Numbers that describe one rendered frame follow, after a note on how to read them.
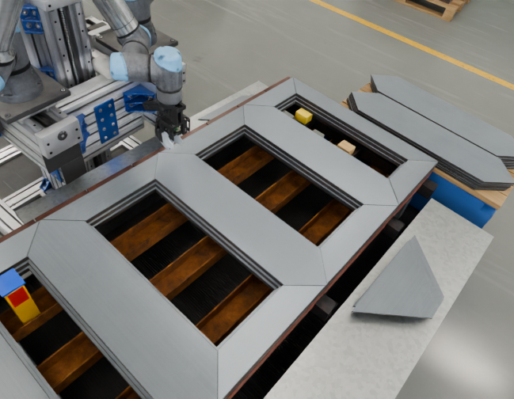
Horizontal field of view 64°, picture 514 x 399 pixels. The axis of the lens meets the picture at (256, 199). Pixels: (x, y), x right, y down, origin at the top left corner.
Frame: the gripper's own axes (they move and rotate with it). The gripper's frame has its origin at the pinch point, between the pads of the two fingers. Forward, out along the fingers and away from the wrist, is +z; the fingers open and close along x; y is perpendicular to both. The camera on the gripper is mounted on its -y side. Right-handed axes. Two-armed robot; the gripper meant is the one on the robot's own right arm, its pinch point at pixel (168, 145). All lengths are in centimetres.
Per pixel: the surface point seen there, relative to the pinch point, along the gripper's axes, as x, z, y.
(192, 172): 2.2, 7.2, 9.6
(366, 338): 1, 18, 86
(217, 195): 1.0, 7.2, 23.2
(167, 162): -1.0, 7.2, 0.5
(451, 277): 40, 18, 96
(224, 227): -6.7, 7.2, 34.0
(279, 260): -3, 7, 54
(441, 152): 85, 8, 67
